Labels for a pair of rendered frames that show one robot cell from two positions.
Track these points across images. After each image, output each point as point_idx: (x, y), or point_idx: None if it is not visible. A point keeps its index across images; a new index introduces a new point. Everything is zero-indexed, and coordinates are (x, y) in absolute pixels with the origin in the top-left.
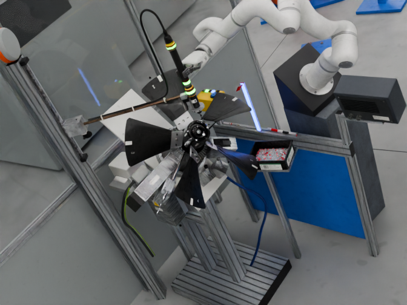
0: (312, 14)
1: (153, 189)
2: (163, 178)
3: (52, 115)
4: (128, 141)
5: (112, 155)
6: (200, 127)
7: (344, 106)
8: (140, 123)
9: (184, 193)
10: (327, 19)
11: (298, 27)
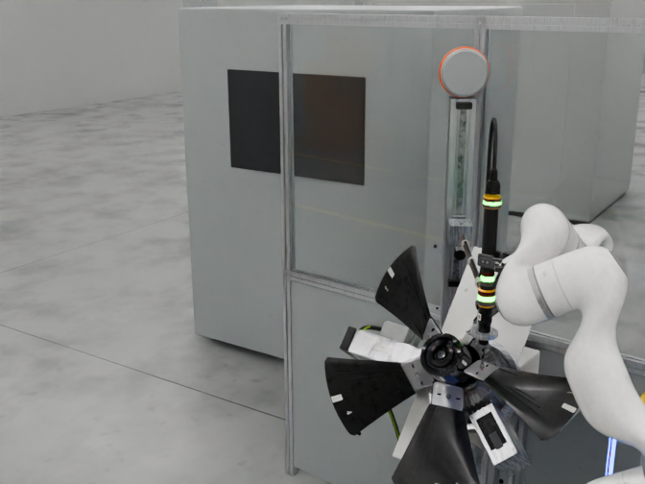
0: (580, 342)
1: (367, 353)
2: (389, 360)
3: (454, 196)
4: (392, 271)
5: (533, 344)
6: (449, 353)
7: None
8: (415, 265)
9: (336, 377)
10: (619, 397)
11: (508, 316)
